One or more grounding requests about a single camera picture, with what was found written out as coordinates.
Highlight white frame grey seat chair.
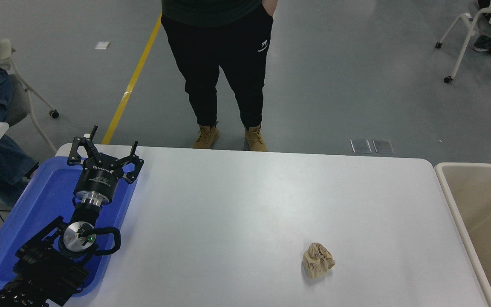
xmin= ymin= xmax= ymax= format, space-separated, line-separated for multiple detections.
xmin=0 ymin=38 xmax=60 ymax=154

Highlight blue plastic tray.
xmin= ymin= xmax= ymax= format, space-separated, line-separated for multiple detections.
xmin=0 ymin=156 xmax=139 ymax=297

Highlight yellow floor tape line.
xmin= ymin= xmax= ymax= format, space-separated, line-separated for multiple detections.
xmin=102 ymin=13 xmax=162 ymax=145

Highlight crumpled tan paper ball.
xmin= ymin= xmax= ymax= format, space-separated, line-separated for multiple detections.
xmin=302 ymin=243 xmax=336 ymax=280

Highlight standing person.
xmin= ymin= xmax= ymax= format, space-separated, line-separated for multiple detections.
xmin=161 ymin=0 xmax=278 ymax=152

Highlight white wheeled chair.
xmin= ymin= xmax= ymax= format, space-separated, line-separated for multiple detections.
xmin=435 ymin=0 xmax=491 ymax=92

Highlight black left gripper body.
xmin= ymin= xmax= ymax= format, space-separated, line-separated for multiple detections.
xmin=74 ymin=159 xmax=124 ymax=202

